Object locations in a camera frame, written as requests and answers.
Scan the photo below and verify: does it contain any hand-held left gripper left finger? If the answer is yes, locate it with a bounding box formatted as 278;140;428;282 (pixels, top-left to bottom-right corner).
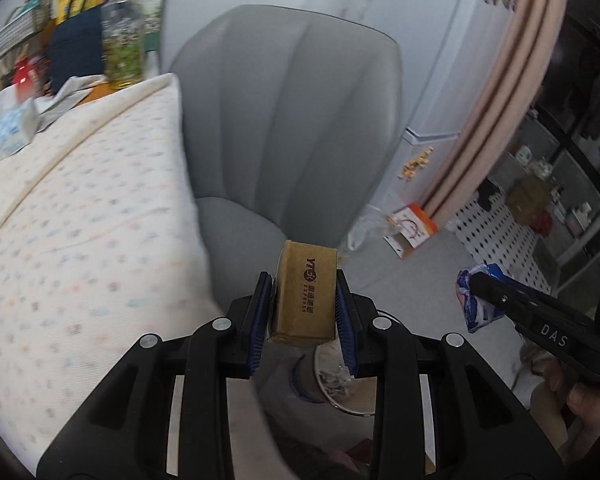
36;271;281;480

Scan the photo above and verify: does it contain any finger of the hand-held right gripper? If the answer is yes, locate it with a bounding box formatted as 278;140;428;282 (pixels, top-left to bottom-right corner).
471;270;537;332

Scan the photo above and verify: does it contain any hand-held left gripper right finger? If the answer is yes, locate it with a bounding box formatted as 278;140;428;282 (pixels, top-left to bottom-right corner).
336;269;566;480

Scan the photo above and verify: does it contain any blue tissue packet wrapper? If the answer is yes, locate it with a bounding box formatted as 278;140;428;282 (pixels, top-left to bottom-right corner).
455;263;507;334

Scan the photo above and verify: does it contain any small cardboard box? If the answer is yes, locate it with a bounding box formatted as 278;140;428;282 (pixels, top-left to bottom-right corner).
266;240;340;347

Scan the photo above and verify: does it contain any person's right hand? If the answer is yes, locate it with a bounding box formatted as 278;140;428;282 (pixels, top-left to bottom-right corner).
530;357;600;442

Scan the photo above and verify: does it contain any clear plastic bag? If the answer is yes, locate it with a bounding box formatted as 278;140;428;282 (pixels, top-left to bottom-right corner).
347;207;397;254

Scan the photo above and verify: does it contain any brown cardboard carton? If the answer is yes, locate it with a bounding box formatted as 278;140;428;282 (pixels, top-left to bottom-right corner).
504;174;552;224

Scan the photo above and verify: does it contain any orange and white box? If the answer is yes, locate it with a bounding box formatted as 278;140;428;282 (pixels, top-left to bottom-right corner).
383;203;439;260

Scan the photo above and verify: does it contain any dark storage shelf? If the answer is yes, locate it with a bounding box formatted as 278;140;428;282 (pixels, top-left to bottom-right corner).
500;10;600;281

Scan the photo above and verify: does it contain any orange fridge magnet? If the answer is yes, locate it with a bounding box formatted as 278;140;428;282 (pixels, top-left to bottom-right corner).
398;147;435;180

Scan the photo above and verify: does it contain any pink curtain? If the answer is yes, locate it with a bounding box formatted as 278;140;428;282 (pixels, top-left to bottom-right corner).
424;0;572;232

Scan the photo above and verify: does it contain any white dotted pillow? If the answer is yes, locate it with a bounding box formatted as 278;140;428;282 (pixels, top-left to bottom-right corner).
0;72;217;413

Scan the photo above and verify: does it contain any grey upholstered chair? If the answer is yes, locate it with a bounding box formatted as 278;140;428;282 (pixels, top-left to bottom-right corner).
169;4;407;343

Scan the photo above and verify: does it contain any white refrigerator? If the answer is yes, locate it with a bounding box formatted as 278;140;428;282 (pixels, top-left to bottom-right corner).
300;0;532;242

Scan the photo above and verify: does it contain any white crumpled cloth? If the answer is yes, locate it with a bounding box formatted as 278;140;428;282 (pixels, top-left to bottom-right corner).
34;74;101;134

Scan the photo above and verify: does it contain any blue tissue box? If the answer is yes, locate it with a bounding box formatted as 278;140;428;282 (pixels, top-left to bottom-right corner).
0;97;39;172

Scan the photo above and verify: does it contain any navy lunch bag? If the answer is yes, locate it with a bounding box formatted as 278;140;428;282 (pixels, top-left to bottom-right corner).
47;0;114;97

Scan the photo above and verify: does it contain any green carton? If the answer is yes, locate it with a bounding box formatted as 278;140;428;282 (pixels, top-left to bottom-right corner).
139;0;170;54

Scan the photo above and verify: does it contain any red container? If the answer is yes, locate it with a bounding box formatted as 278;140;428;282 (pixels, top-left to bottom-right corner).
12;57;44;102

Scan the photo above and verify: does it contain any yellow snack packet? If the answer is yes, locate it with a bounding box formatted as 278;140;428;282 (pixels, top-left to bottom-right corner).
54;0;119;26

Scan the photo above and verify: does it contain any black wire basket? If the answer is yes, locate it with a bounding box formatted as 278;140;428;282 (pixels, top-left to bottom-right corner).
0;5;46;62

